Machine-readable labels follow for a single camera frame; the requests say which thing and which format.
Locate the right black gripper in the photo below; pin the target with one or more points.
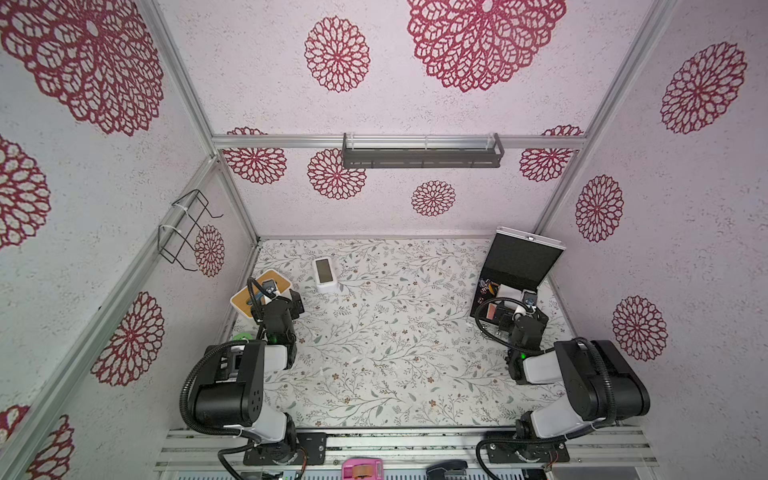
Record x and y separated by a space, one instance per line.
520 318

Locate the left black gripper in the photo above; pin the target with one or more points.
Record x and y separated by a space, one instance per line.
280 306

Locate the silver aluminium poker case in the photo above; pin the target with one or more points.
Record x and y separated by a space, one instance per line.
518 260

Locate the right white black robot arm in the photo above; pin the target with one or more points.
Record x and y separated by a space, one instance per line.
601 387

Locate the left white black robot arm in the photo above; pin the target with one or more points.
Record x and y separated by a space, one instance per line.
224 394

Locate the white box with wooden lid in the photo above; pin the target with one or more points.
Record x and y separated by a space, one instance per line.
241 301

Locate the red card deck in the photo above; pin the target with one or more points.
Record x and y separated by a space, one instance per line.
495 313

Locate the white card deck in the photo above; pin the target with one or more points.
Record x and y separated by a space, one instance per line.
509 292

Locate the white digital clock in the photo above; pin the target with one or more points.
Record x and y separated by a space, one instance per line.
326 279

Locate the black object at front edge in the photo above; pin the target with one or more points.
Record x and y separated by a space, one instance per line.
447 469

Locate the pink object at front edge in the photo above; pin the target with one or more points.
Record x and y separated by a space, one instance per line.
363 469

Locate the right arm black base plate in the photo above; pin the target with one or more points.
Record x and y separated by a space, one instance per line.
505 447

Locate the black wire wall rack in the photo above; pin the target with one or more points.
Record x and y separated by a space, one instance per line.
173 239

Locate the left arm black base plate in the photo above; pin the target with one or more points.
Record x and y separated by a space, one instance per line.
312 447

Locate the black wall shelf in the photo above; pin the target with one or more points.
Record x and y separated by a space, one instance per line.
424 155

